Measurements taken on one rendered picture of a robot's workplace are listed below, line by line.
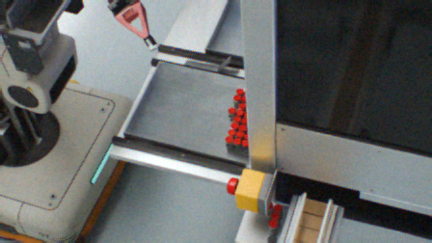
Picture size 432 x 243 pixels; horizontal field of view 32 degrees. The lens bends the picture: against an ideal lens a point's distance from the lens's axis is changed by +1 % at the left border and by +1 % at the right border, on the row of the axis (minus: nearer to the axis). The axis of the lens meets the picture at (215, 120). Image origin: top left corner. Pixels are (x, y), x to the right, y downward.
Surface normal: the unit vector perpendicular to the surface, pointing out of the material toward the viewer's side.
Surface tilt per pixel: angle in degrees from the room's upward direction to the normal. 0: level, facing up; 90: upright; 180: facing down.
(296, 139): 90
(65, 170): 0
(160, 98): 0
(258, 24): 90
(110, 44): 0
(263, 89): 90
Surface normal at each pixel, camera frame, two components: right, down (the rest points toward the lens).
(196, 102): -0.07, -0.59
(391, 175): -0.32, 0.77
